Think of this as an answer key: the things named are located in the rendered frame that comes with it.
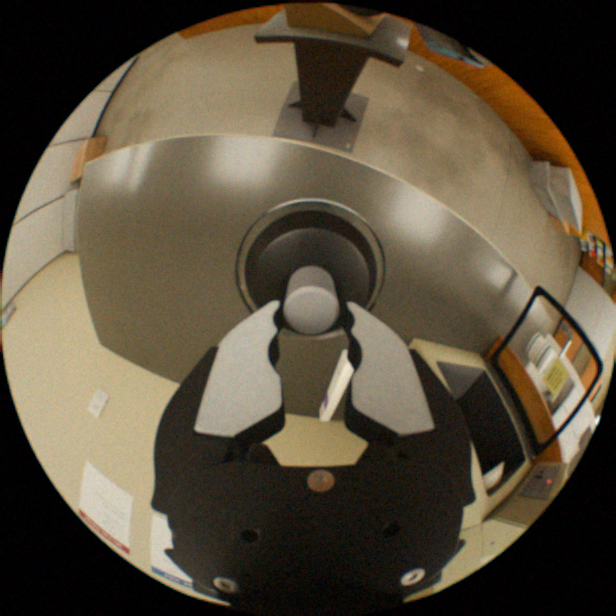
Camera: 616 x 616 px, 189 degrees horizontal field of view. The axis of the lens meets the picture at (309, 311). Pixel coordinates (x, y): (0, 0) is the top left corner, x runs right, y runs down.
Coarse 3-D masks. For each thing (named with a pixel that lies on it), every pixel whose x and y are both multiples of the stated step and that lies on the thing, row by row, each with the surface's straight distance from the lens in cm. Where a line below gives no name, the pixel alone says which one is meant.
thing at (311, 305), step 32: (288, 224) 13; (320, 224) 13; (256, 256) 13; (288, 256) 13; (320, 256) 13; (352, 256) 13; (256, 288) 14; (288, 288) 12; (320, 288) 10; (352, 288) 14; (288, 320) 11; (320, 320) 11
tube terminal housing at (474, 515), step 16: (432, 352) 53; (448, 352) 59; (464, 352) 68; (432, 368) 47; (528, 464) 66; (480, 480) 41; (512, 480) 54; (480, 496) 41; (496, 496) 46; (464, 512) 42; (480, 512) 40; (464, 528) 43; (480, 528) 41; (480, 544) 43; (464, 560) 46; (480, 560) 45; (448, 576) 50; (464, 576) 49; (432, 592) 65
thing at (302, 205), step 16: (288, 208) 14; (304, 208) 13; (320, 208) 13; (336, 208) 14; (256, 224) 14; (352, 224) 14; (368, 224) 14; (368, 240) 14; (240, 256) 15; (384, 256) 15; (240, 272) 15; (384, 272) 15; (240, 288) 16; (368, 304) 16; (288, 336) 17; (304, 336) 17; (320, 336) 17
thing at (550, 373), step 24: (528, 312) 72; (552, 312) 71; (528, 336) 70; (552, 336) 69; (576, 336) 68; (504, 360) 71; (528, 360) 68; (552, 360) 67; (576, 360) 67; (528, 384) 67; (552, 384) 66; (576, 384) 66; (528, 408) 67; (552, 408) 66; (552, 432) 66
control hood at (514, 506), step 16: (544, 464) 66; (560, 464) 67; (528, 480) 55; (560, 480) 57; (512, 496) 48; (496, 512) 42; (512, 512) 42; (528, 512) 43; (496, 528) 40; (512, 528) 40; (496, 544) 42
